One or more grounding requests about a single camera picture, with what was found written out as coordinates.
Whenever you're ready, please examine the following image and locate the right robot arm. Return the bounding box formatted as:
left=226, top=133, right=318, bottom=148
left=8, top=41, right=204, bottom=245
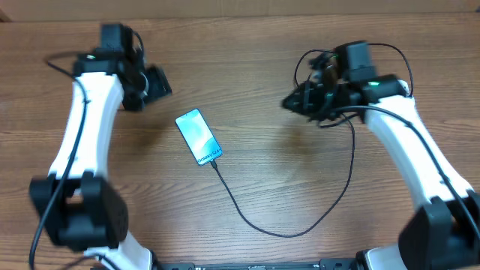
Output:
left=282, top=40, right=479, bottom=269

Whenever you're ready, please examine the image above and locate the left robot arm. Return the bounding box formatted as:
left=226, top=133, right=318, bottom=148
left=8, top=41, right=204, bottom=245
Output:
left=28, top=23, right=172, bottom=269

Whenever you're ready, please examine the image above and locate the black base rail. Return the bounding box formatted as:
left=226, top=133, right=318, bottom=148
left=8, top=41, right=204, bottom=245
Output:
left=155, top=258, right=364, bottom=270

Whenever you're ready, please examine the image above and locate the black USB charging cable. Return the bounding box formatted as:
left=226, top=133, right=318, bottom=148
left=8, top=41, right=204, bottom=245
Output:
left=209, top=42, right=415, bottom=239

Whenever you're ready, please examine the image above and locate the Samsung Galaxy smartphone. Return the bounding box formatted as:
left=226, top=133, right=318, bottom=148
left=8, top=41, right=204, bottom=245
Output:
left=175, top=109, right=223, bottom=166

